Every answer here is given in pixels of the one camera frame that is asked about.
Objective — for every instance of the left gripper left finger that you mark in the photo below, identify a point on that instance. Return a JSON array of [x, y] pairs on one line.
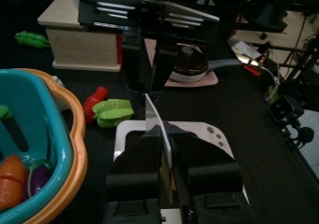
[[132, 171]]

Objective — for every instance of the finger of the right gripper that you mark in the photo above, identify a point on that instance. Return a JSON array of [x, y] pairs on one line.
[[132, 62], [164, 62]]

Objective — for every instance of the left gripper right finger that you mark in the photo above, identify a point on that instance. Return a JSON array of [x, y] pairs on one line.
[[211, 178]]

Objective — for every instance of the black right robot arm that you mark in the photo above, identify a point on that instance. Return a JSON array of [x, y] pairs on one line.
[[248, 19]]

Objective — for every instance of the black frying pan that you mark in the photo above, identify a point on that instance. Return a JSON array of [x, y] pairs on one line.
[[187, 76]]

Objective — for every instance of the pink rectangular mat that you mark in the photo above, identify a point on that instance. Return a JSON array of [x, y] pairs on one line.
[[207, 80]]

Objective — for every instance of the wooden box with red panel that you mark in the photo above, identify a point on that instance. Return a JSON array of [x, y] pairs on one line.
[[79, 47]]

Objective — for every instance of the red toy chili pepper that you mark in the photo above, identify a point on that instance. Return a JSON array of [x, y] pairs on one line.
[[95, 101]]

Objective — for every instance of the light green toy pepper half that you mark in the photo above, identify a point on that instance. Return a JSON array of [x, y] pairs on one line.
[[112, 112]]

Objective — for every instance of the white printed paper card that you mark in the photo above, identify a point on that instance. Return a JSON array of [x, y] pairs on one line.
[[244, 48]]

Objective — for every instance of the small red object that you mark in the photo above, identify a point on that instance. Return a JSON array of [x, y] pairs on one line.
[[252, 69]]

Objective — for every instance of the purple toy eggplant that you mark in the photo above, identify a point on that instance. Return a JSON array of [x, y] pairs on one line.
[[39, 179]]

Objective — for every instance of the teal basket with orange rim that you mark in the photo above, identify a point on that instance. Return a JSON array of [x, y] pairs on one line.
[[45, 134]]

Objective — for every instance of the dark green toy vegetable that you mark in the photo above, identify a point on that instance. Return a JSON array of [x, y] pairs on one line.
[[31, 39]]

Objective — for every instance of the orange toy carrot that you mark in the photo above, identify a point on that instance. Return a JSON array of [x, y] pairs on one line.
[[9, 184]]

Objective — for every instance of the black table-level camera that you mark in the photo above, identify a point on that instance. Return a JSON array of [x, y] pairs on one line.
[[284, 108]]

